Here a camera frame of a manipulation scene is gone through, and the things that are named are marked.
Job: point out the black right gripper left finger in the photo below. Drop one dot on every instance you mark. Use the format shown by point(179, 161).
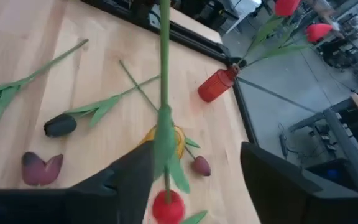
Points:
point(73, 205)

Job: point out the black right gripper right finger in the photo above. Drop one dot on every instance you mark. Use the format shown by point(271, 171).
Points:
point(291, 199)

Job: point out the red artificial tulip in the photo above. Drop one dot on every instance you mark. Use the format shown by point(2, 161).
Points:
point(317, 32)
point(165, 62)
point(286, 7)

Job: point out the yellow textured glass vase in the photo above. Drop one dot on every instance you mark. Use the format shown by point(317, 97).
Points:
point(181, 141)

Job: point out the red ribbed glass vase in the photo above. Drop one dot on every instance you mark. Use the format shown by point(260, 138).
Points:
point(216, 85)

